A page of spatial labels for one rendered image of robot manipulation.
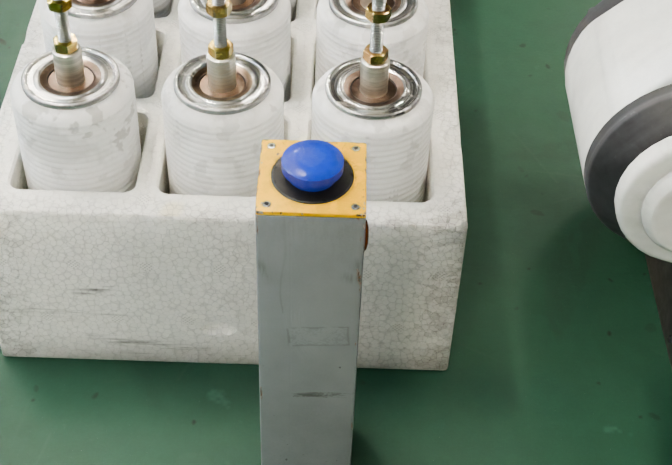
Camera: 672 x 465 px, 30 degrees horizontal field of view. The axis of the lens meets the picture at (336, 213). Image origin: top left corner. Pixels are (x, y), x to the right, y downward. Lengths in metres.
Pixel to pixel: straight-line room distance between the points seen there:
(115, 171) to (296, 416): 0.24
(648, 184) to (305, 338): 0.25
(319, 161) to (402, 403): 0.34
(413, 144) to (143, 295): 0.26
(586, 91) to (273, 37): 0.31
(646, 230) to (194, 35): 0.43
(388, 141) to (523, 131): 0.41
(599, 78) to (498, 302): 0.37
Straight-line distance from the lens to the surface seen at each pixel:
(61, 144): 0.99
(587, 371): 1.13
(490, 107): 1.38
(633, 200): 0.82
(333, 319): 0.86
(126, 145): 1.01
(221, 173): 0.98
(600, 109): 0.84
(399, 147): 0.97
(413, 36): 1.06
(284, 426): 0.95
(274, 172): 0.81
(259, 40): 1.05
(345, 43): 1.05
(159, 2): 1.21
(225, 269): 1.02
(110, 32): 1.06
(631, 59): 0.85
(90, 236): 1.01
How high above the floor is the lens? 0.86
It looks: 44 degrees down
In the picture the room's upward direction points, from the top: 2 degrees clockwise
